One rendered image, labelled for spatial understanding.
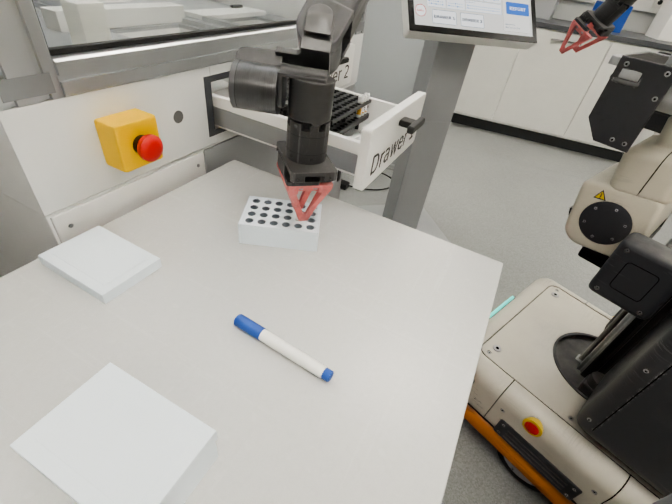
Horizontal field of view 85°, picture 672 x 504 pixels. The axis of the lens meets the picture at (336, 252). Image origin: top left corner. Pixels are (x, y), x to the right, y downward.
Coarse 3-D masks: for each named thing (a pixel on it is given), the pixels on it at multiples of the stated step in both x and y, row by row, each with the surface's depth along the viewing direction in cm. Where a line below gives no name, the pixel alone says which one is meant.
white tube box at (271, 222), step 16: (256, 208) 60; (272, 208) 60; (288, 208) 60; (304, 208) 61; (320, 208) 62; (240, 224) 56; (256, 224) 56; (272, 224) 58; (288, 224) 58; (304, 224) 57; (240, 240) 58; (256, 240) 57; (272, 240) 57; (288, 240) 57; (304, 240) 57
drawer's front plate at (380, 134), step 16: (416, 96) 74; (400, 112) 66; (416, 112) 76; (368, 128) 57; (384, 128) 61; (400, 128) 70; (368, 144) 58; (384, 144) 65; (400, 144) 74; (368, 160) 60; (368, 176) 64
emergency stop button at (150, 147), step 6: (144, 138) 53; (150, 138) 53; (156, 138) 54; (138, 144) 53; (144, 144) 53; (150, 144) 53; (156, 144) 54; (162, 144) 55; (138, 150) 53; (144, 150) 53; (150, 150) 54; (156, 150) 54; (162, 150) 56; (144, 156) 53; (150, 156) 54; (156, 156) 55
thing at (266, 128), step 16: (224, 96) 75; (224, 112) 70; (240, 112) 69; (256, 112) 67; (368, 112) 82; (384, 112) 80; (224, 128) 73; (240, 128) 71; (256, 128) 69; (272, 128) 67; (352, 128) 81; (272, 144) 69; (336, 144) 63; (352, 144) 61; (336, 160) 64; (352, 160) 63
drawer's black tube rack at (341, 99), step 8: (288, 80) 81; (288, 88) 77; (288, 96) 73; (336, 96) 76; (344, 96) 77; (352, 96) 78; (336, 104) 72; (344, 104) 73; (280, 112) 74; (344, 120) 73; (352, 120) 76; (360, 120) 76; (336, 128) 71; (344, 128) 71
